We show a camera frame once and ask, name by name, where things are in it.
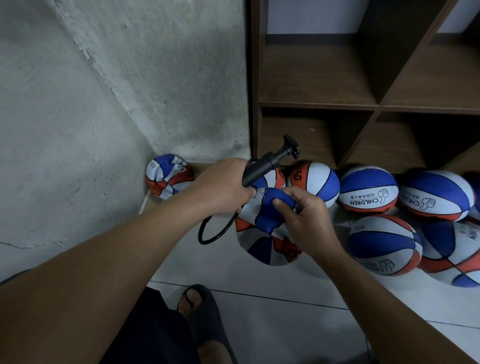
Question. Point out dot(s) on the person's right hand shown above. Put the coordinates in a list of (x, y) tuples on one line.
[(315, 229)]

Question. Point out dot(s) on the person's left hand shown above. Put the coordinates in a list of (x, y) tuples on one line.
[(221, 187)]

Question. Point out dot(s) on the black hand pump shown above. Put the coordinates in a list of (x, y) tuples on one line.
[(262, 169)]

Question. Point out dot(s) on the brown wooden cubby shelf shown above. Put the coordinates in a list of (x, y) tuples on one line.
[(315, 75)]

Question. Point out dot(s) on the person's left forearm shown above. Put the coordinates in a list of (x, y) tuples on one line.
[(82, 289)]

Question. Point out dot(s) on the person's right forearm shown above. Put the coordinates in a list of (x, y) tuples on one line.
[(390, 315)]

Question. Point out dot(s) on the person's left foot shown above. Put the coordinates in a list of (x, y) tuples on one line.
[(189, 300)]

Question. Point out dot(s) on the black sandal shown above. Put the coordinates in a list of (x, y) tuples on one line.
[(214, 315)]

